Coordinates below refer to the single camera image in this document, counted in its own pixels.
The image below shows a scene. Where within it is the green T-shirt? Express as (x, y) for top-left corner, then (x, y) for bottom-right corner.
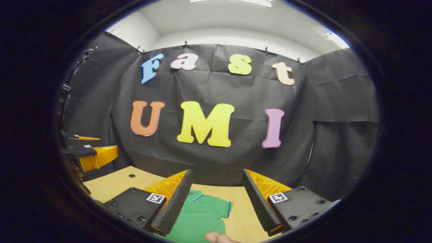
(159, 190), (233, 243)

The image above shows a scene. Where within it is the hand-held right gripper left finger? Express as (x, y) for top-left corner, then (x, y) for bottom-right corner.
(96, 169), (193, 237)

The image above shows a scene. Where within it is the black metal stand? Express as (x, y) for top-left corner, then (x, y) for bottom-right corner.
(60, 47), (99, 115)

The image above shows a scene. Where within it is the black backdrop cloth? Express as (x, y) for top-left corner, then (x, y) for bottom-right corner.
(62, 32), (380, 203)

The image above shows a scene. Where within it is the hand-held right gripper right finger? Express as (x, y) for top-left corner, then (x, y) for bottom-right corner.
(243, 169), (340, 237)

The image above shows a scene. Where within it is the white ceiling light panel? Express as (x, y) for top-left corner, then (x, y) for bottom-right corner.
(190, 0), (272, 8)

